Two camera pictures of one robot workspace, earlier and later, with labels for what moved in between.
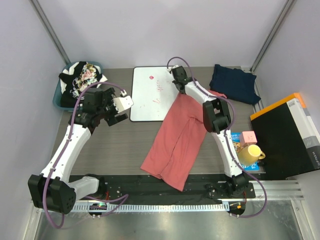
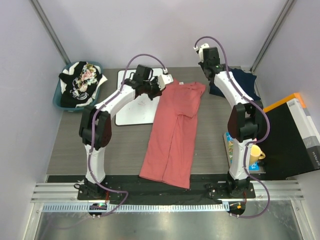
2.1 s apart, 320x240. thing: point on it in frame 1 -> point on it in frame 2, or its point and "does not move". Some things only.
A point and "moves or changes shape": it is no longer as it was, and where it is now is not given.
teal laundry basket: [56, 100] does not move
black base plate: [134, 189] does not move
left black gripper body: [107, 109] -> [152, 89]
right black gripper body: [174, 81] -> [203, 66]
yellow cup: [250, 154] does not move
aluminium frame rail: [274, 190] does not move
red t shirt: [175, 144] moves or changes shape
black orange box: [288, 135] does not move
